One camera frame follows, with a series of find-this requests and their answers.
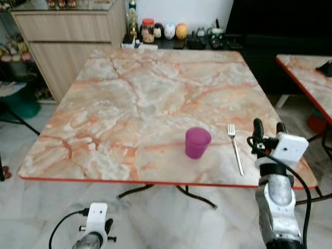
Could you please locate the silver metal fork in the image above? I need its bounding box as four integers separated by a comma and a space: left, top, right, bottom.
227, 123, 244, 176

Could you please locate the red plastic stool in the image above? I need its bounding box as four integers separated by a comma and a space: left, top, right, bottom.
307, 114, 328, 134

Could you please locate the purple plastic cup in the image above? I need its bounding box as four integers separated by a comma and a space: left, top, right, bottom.
186, 127, 212, 159

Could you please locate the green and white mug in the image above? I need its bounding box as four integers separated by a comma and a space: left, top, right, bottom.
209, 27, 226, 50

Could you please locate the black television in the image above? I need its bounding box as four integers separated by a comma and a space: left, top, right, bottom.
226, 0, 332, 37

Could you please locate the yellow egg-shaped figure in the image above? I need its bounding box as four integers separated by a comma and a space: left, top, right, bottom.
175, 23, 188, 40

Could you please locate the white egg-shaped figure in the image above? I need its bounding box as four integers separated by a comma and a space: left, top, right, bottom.
164, 23, 176, 40

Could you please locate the glass jar with red lid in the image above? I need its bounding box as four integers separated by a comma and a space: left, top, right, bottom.
141, 19, 156, 44

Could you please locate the green plastic tub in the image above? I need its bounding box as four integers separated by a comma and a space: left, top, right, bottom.
4, 86, 42, 119

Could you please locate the golden trophy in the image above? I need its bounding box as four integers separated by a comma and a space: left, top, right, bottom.
127, 0, 139, 38

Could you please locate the light wooden cabinet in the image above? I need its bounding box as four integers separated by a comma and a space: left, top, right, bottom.
10, 0, 128, 102

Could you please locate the shelf with small figurines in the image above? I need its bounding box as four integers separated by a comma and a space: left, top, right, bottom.
0, 10, 32, 99

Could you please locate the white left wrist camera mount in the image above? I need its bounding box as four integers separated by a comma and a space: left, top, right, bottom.
86, 203, 108, 237

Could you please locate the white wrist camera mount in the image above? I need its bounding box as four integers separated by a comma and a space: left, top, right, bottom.
271, 133, 309, 168
86, 203, 108, 237

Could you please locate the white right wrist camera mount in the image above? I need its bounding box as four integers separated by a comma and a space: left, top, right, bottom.
271, 133, 309, 168

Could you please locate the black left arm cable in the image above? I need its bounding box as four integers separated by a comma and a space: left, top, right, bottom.
49, 209, 90, 249

